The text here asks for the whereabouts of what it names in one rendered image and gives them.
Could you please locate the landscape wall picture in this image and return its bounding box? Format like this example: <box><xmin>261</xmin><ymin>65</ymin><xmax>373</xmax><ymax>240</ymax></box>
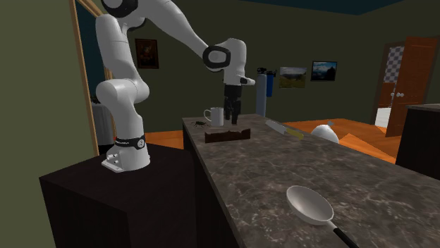
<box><xmin>279</xmin><ymin>66</ymin><xmax>308</xmax><ymax>89</ymax></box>

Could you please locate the black robot stand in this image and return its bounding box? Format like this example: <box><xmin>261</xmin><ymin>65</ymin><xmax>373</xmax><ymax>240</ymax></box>
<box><xmin>38</xmin><ymin>142</ymin><xmax>200</xmax><ymax>248</ymax></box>

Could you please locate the white mug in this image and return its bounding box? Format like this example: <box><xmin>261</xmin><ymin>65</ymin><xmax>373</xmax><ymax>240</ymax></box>
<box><xmin>203</xmin><ymin>106</ymin><xmax>225</xmax><ymax>128</ymax></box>

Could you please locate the dark cabinet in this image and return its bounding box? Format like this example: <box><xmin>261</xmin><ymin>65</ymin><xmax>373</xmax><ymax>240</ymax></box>
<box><xmin>395</xmin><ymin>103</ymin><xmax>440</xmax><ymax>182</ymax></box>

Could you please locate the brown wooden door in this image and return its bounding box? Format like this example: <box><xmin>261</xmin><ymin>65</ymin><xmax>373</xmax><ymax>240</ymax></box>
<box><xmin>384</xmin><ymin>35</ymin><xmax>440</xmax><ymax>138</ymax></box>

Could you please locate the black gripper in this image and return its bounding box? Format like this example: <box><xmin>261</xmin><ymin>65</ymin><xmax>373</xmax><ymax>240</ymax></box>
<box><xmin>224</xmin><ymin>84</ymin><xmax>243</xmax><ymax>125</ymax></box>

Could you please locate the dark portrait wall picture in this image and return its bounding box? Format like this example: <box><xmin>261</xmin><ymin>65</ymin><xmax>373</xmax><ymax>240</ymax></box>
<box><xmin>134</xmin><ymin>38</ymin><xmax>160</xmax><ymax>70</ymax></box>

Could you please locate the grey cylinder tank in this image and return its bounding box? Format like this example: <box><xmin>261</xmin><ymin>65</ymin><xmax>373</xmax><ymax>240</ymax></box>
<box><xmin>255</xmin><ymin>67</ymin><xmax>268</xmax><ymax>118</ymax></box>

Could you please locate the dark brown rectangular block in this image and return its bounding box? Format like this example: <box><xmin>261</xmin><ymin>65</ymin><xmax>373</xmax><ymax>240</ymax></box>
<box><xmin>204</xmin><ymin>128</ymin><xmax>252</xmax><ymax>144</ymax></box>

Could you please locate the wooden door frame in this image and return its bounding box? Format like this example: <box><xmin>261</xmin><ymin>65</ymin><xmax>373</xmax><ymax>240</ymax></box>
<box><xmin>68</xmin><ymin>0</ymin><xmax>116</xmax><ymax>157</ymax></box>

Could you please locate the white-clothed table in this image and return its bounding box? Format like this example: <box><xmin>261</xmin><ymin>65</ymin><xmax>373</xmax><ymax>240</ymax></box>
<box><xmin>90</xmin><ymin>97</ymin><xmax>116</xmax><ymax>147</ymax></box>

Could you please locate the blue mountain wall picture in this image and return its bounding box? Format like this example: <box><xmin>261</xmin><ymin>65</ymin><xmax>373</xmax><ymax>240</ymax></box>
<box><xmin>310</xmin><ymin>61</ymin><xmax>338</xmax><ymax>82</ymax></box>

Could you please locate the yellow-handled knife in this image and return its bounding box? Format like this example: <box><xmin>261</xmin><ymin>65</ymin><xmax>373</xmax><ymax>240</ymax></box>
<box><xmin>264</xmin><ymin>118</ymin><xmax>305</xmax><ymax>141</ymax></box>

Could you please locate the white ladle with black handle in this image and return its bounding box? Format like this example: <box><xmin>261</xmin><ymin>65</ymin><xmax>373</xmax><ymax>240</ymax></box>
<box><xmin>286</xmin><ymin>185</ymin><xmax>360</xmax><ymax>248</ymax></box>

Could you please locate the white dome-shaped object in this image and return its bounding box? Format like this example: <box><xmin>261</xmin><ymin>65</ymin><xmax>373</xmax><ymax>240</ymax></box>
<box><xmin>310</xmin><ymin>120</ymin><xmax>341</xmax><ymax>144</ymax></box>

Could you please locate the blue cylinder filter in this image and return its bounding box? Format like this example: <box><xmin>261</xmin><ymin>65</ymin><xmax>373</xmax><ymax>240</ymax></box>
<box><xmin>265</xmin><ymin>70</ymin><xmax>277</xmax><ymax>98</ymax></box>

